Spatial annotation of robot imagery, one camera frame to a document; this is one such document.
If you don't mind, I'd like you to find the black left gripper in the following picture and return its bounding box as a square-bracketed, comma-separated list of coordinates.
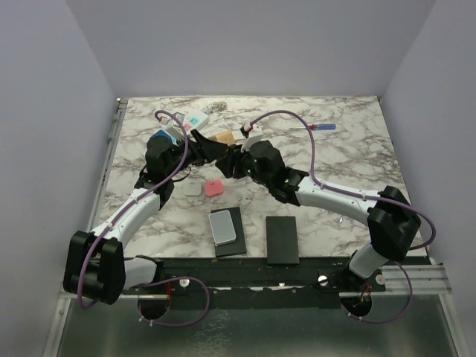
[164, 128, 226, 179]

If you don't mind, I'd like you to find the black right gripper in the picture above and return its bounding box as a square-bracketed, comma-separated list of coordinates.
[218, 139, 272, 188]

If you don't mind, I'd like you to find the beige cube socket adapter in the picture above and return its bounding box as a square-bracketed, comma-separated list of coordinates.
[209, 130, 236, 146]

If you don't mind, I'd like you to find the pink plug adapter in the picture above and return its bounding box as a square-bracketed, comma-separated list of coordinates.
[204, 179, 224, 198]

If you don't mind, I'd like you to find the white folding plug adapter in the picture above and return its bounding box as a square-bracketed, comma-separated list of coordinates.
[183, 181, 202, 196]

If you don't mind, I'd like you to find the blue cube socket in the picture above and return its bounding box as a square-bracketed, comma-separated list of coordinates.
[151, 129, 177, 144]

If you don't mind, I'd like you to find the white power strip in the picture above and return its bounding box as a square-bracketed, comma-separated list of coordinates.
[174, 110, 209, 132]

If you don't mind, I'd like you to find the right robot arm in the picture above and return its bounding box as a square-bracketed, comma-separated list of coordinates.
[216, 141, 421, 291]

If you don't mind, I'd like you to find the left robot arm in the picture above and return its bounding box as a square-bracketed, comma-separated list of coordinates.
[63, 130, 228, 304]

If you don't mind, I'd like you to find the grey white power bank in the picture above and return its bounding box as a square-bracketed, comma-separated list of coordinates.
[208, 210, 237, 246]

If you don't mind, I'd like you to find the black slab under power bank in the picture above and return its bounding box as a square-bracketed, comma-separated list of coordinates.
[208, 207, 247, 258]

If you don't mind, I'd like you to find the black rectangular slab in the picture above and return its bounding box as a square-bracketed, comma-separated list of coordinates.
[266, 216, 300, 266]

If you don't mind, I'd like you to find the blue red screwdriver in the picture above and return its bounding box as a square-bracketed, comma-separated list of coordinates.
[289, 123, 336, 131]

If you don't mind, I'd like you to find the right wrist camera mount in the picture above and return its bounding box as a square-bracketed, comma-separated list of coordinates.
[240, 123, 263, 152]

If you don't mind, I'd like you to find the aluminium table edge rail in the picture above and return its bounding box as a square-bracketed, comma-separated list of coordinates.
[86, 97, 129, 232]

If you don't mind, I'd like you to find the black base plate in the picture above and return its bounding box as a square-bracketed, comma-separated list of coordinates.
[138, 257, 385, 310]

